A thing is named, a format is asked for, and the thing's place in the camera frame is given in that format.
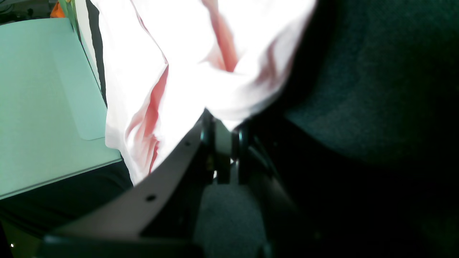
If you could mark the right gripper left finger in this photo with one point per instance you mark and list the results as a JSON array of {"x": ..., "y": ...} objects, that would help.
[{"x": 159, "y": 212}]

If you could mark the pink T-shirt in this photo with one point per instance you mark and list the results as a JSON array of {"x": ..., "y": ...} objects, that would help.
[{"x": 161, "y": 63}]

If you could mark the white board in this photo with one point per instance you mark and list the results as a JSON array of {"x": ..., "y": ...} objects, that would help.
[{"x": 52, "y": 114}]

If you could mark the black table cloth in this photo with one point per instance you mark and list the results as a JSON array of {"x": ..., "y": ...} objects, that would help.
[{"x": 371, "y": 111}]

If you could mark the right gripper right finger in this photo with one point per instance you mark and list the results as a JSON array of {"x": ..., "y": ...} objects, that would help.
[{"x": 289, "y": 232}]

